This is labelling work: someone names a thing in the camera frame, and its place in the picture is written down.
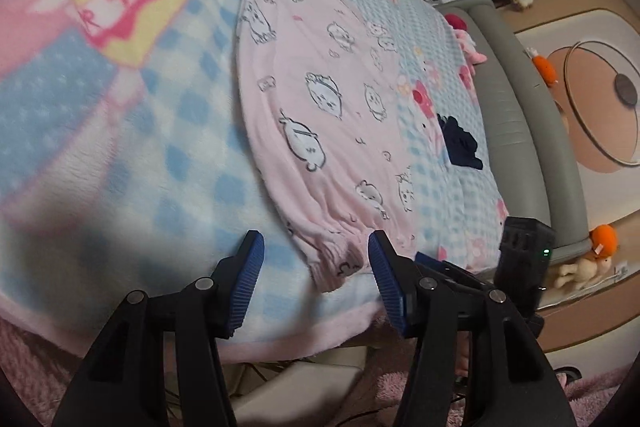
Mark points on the white box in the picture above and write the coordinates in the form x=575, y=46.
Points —
x=300, y=387

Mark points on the magenta plush toy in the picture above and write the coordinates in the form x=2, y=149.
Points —
x=456, y=21

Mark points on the pink printed pants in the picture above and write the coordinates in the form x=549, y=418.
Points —
x=310, y=107

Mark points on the pink fleece bed sheet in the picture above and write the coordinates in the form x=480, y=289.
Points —
x=30, y=357

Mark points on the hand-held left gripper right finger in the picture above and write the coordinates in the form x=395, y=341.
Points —
x=387, y=287

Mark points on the grey upholstered bed frame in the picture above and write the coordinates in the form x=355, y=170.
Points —
x=520, y=117

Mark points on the pink plush toy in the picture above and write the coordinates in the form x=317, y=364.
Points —
x=470, y=47

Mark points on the blue checked cartoon blanket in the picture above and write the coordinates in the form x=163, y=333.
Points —
x=150, y=132

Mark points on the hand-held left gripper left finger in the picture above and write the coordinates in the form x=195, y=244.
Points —
x=245, y=287

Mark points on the beige doll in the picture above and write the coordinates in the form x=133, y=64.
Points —
x=582, y=269

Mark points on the folded navy garment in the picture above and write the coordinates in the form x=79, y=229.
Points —
x=460, y=144

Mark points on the round orange plush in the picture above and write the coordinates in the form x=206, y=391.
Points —
x=604, y=241

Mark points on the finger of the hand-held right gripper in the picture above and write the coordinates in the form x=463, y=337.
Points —
x=470, y=284
x=432, y=258

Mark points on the orange carrot plush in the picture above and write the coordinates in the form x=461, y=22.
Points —
x=544, y=68

